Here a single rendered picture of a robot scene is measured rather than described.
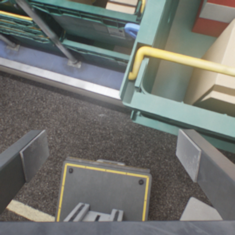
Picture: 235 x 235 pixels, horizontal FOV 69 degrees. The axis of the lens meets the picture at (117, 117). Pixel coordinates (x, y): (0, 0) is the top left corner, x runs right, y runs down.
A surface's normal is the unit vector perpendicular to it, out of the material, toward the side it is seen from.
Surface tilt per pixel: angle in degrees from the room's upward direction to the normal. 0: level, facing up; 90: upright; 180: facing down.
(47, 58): 0
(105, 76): 0
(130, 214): 0
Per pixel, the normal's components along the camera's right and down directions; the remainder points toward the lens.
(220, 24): -0.30, 0.95
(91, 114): -0.13, -0.10
